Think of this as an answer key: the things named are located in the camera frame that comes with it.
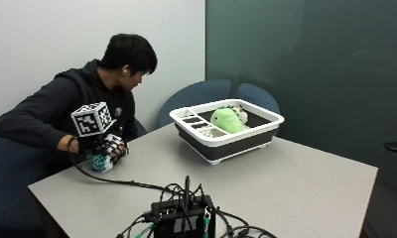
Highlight teal and white soft toy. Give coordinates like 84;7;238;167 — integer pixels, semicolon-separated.
90;153;116;174

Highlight white marker cube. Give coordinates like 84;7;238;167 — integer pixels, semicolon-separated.
70;101;117;138

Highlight the person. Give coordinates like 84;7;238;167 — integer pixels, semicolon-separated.
0;33;158;177

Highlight blue round-back chair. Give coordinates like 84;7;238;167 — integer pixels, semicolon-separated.
155;78;233;130
235;82;282;115

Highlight white and grey dish basin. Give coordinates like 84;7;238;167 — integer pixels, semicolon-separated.
167;98;286;166

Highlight blue upholstered chair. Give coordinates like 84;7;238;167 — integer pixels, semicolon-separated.
0;124;58;238

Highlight black electronics box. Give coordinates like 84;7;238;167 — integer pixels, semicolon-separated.
149;194;217;238

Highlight green dinosaur soft toy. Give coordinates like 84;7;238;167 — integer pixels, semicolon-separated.
209;106;249;135

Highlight white spotted soft toy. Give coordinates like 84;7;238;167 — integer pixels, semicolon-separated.
230;104;251;124

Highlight thick black glove cable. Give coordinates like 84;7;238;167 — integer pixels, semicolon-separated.
66;136;182;194

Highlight thin green cable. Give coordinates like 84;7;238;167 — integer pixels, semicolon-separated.
132;222;155;238

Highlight green cable plug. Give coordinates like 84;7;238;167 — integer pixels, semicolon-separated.
201;207;211;238

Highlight looped black cable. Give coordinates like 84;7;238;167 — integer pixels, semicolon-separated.
214;208;280;238

